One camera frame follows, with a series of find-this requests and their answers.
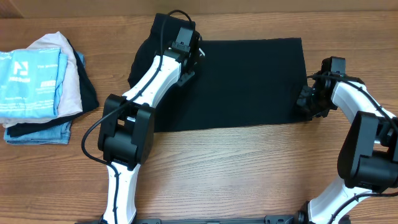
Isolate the black t-shirt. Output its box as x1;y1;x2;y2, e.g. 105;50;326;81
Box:
127;12;310;133

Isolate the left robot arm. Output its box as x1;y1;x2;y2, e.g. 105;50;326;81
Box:
98;27;205;223

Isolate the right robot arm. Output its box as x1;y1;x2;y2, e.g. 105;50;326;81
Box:
293;57;397;223

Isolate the black folded shirt in stack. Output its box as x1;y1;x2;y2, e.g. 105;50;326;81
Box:
7;46;99;137

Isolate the beige folded shirt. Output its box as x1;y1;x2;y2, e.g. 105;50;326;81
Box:
1;32;83;128

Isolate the blue denim folded garment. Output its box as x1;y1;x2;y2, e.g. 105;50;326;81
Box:
3;51;86;146

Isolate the light blue printed folded shirt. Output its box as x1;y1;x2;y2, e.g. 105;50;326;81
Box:
1;48;68;119

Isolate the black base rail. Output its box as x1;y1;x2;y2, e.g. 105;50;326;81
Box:
134;215;294;224

